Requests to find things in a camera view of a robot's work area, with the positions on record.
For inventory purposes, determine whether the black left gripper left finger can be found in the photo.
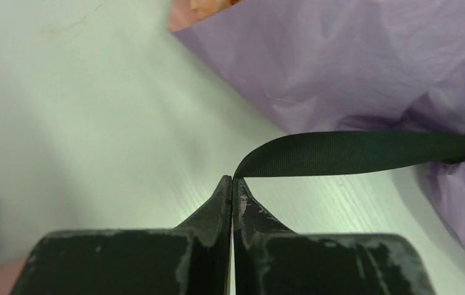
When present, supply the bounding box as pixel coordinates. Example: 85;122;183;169
12;176;232;294

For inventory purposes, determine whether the purple wrapping paper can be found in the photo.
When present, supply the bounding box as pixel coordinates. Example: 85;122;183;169
173;1;465;249

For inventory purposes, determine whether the pink and yellow flower bouquet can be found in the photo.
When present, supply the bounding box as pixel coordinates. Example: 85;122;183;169
168;0;241;33

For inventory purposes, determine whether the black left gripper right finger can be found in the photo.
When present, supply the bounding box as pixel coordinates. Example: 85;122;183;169
232;179;435;295

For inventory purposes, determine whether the black ribbon gold lettering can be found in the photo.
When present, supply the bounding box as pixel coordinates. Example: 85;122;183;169
233;131;465;179

